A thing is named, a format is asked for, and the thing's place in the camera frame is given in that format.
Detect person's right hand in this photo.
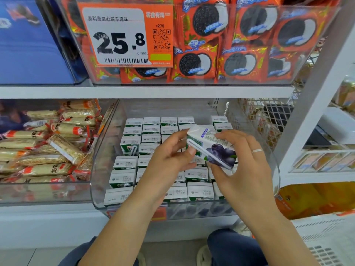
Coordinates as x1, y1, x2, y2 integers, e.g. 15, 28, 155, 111
210, 129, 277, 216

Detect person's left hand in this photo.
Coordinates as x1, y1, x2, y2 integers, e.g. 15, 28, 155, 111
136, 129, 197, 205

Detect rows of white juice cartons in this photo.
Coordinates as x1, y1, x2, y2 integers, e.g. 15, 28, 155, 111
104, 115, 240, 207

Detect blueberry juice carton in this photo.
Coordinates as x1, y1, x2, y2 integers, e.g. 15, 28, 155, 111
186, 124, 239, 171

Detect person's left forearm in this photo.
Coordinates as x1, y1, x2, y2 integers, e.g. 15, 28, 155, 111
80, 197, 164, 266

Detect person's blue jeans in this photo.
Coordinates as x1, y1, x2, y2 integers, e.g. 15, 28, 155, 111
58, 229, 270, 266

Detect person's right white shoe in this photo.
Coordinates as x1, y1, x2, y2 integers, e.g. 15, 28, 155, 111
196, 245, 214, 266

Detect clear plastic display bin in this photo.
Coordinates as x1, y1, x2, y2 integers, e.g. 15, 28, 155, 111
90, 98, 281, 221
0, 99, 114, 204

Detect small orange price tag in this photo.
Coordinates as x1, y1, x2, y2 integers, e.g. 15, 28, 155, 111
151, 205, 168, 222

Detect yellow orange snack packet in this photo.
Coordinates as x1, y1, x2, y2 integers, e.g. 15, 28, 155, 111
275, 181, 355, 219

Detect white flat box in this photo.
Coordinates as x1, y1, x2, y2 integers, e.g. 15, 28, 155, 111
317, 106, 355, 144

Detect pile of yellow wafer bars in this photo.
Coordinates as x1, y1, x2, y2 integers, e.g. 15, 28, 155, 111
0, 99, 103, 183

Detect stack of red cookie packets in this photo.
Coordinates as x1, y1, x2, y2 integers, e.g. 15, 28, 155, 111
58, 0, 342, 85

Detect large white orange price tag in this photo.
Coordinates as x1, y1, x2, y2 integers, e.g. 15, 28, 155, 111
77, 0, 175, 68

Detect pile of blue snack packets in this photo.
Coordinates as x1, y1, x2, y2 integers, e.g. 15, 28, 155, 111
0, 99, 31, 133

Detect blue cardboard display box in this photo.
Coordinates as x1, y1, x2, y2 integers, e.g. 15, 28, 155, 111
0, 0, 87, 85

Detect white wire mesh divider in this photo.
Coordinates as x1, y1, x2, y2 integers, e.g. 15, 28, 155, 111
240, 98, 297, 150

